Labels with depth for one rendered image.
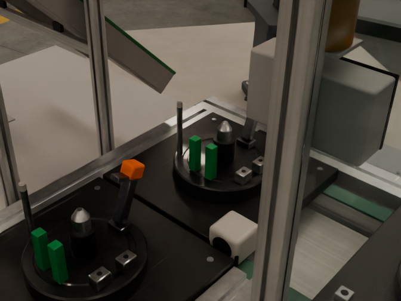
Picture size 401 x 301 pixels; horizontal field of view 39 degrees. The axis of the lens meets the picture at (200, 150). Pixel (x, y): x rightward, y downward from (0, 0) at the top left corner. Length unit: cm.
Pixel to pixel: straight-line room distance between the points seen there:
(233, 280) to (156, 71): 41
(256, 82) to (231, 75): 81
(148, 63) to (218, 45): 57
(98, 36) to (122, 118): 36
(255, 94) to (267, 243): 14
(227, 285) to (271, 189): 18
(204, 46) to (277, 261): 98
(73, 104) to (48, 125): 9
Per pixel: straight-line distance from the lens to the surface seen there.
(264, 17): 109
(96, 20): 80
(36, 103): 122
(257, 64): 50
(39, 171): 102
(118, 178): 63
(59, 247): 59
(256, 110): 52
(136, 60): 90
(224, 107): 97
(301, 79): 44
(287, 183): 49
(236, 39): 151
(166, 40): 149
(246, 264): 69
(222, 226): 68
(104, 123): 87
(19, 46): 375
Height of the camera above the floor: 144
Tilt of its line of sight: 34 degrees down
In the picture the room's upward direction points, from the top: 1 degrees clockwise
